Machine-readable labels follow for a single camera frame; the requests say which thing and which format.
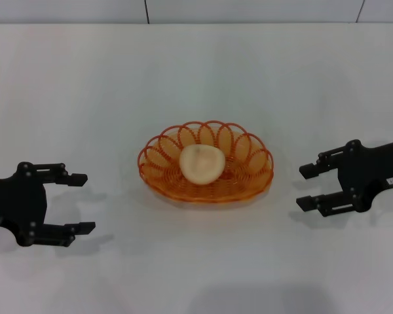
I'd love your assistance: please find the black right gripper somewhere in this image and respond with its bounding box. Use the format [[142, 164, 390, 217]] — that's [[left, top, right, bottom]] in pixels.
[[296, 139, 393, 218]]

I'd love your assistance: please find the pale round bread bun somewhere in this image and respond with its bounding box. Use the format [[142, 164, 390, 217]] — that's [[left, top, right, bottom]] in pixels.
[[178, 145, 225, 185]]

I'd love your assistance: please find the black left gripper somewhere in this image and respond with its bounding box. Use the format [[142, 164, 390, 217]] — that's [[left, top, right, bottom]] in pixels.
[[0, 162, 96, 248]]

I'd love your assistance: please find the orange woven plastic basket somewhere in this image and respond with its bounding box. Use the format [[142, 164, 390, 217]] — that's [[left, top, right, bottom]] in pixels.
[[137, 120, 275, 203]]

